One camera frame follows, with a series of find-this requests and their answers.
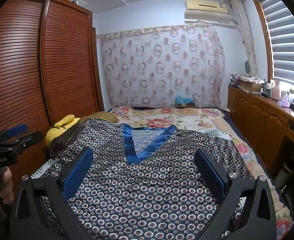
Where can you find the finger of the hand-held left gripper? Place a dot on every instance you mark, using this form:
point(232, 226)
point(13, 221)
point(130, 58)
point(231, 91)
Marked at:
point(17, 129)
point(29, 138)

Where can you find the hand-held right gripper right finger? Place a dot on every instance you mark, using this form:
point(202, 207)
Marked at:
point(209, 175)

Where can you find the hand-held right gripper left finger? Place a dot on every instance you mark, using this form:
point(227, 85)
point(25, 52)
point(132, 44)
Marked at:
point(78, 172)

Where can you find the navy patterned satin shirt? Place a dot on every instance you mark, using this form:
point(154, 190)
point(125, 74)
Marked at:
point(142, 180)

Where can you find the person's left hand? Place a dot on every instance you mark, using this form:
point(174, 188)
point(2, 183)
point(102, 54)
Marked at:
point(7, 187)

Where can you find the yellow plush toy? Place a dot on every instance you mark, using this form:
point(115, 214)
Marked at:
point(62, 127)

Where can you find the floral blanket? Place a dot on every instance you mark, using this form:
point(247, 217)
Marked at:
point(186, 120)

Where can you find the wooden slatted wardrobe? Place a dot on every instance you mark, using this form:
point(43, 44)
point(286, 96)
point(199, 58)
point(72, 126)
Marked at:
point(19, 67)

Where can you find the wooden side cabinet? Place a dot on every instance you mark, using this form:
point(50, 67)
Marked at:
point(256, 115)

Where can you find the blue box by curtain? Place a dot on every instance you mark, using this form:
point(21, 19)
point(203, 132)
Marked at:
point(184, 101)

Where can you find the cardboard box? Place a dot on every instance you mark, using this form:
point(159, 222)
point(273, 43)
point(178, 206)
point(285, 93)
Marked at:
point(249, 86)

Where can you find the floral cloth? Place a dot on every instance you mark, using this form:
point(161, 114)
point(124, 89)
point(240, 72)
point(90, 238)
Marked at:
point(246, 77)

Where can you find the pink container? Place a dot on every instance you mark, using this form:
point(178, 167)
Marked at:
point(276, 91)

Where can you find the clear plastic box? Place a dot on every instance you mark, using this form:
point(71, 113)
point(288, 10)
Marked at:
point(80, 3)

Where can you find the floral window curtain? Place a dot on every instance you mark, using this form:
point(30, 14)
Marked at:
point(245, 35)

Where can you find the striped window blind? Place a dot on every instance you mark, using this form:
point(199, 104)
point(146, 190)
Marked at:
point(286, 42)

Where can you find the white air conditioner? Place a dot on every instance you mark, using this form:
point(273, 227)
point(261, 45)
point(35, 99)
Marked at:
point(206, 10)

